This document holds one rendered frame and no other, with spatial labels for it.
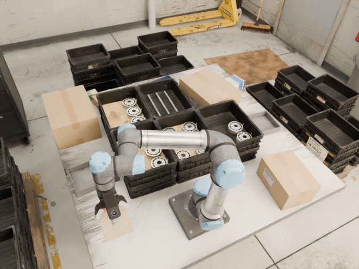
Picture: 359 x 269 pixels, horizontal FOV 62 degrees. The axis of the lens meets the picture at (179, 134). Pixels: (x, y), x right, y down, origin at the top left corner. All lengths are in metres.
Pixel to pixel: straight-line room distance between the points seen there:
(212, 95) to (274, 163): 0.70
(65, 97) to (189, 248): 1.34
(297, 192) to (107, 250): 1.09
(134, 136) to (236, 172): 0.41
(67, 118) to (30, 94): 1.93
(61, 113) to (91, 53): 1.54
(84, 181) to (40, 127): 1.63
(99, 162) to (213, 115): 1.28
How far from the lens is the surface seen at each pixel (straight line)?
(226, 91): 2.32
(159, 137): 1.18
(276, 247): 2.63
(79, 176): 2.02
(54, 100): 2.31
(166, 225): 1.77
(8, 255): 2.13
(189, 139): 1.22
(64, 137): 2.14
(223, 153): 1.19
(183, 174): 1.87
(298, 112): 3.18
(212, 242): 1.74
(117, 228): 1.30
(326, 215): 2.95
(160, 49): 3.53
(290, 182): 1.87
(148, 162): 1.86
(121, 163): 1.09
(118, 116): 2.17
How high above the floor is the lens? 2.26
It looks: 45 degrees down
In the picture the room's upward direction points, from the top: 3 degrees clockwise
